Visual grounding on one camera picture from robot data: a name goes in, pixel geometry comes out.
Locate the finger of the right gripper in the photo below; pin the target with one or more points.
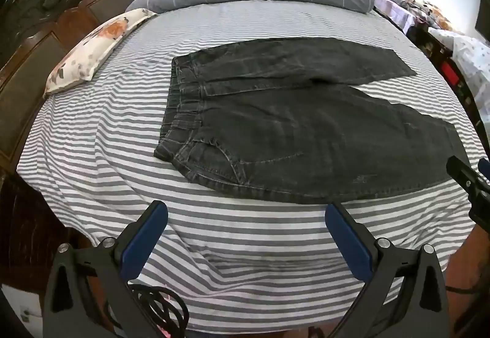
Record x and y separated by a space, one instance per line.
484 167
477 188

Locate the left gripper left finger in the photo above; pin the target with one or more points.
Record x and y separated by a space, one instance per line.
70 308

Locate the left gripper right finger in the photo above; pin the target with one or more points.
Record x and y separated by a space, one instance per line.
404 292

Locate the dark grey denim pants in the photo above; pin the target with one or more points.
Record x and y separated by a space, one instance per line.
286 120

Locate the white dotted cloth cover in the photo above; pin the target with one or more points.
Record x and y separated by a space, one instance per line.
472 58

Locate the dark side cabinet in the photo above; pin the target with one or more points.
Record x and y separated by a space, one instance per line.
441 57

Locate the floral white orange pillow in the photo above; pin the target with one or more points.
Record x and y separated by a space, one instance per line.
88 56

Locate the dark carved wooden headboard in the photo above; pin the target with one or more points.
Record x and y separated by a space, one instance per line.
35 36

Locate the black wall television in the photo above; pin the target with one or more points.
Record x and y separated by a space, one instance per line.
482 25

